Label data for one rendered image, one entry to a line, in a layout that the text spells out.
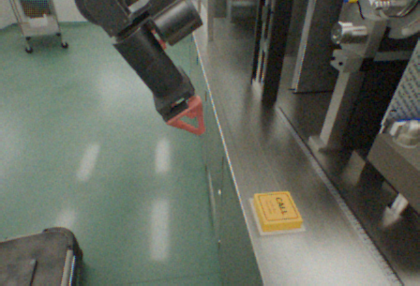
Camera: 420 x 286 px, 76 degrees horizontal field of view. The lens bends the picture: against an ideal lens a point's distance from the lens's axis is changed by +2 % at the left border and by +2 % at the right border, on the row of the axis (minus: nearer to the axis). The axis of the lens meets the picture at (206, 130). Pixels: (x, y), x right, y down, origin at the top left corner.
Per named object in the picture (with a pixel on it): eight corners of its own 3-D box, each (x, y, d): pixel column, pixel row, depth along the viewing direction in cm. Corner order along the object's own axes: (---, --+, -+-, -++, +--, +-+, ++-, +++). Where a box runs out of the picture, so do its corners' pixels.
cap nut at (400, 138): (387, 136, 49) (397, 115, 46) (406, 135, 49) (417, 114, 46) (401, 149, 46) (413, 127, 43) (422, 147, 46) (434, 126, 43)
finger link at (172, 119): (210, 110, 51) (185, 72, 46) (221, 129, 46) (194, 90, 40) (181, 128, 52) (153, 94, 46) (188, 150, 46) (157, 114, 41)
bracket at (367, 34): (307, 140, 70) (341, 14, 52) (330, 138, 70) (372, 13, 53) (315, 152, 66) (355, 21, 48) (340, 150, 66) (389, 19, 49)
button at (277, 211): (252, 202, 53) (253, 193, 51) (286, 198, 53) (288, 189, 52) (262, 233, 47) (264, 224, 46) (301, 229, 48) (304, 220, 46)
